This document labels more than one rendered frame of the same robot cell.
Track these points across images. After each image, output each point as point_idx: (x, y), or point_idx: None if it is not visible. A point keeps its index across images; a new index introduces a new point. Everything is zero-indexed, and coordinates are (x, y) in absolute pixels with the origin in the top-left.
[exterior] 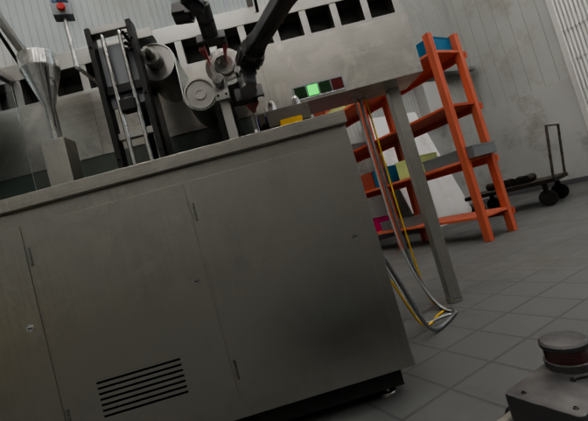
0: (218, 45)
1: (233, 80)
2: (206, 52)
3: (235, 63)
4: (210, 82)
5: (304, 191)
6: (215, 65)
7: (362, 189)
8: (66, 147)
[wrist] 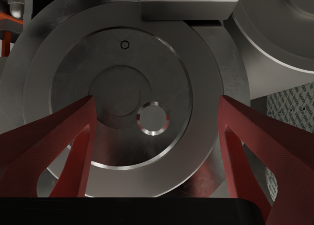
0: (50, 201)
1: (98, 2)
2: (238, 191)
3: (48, 97)
4: (241, 21)
5: None
6: (182, 105)
7: None
8: None
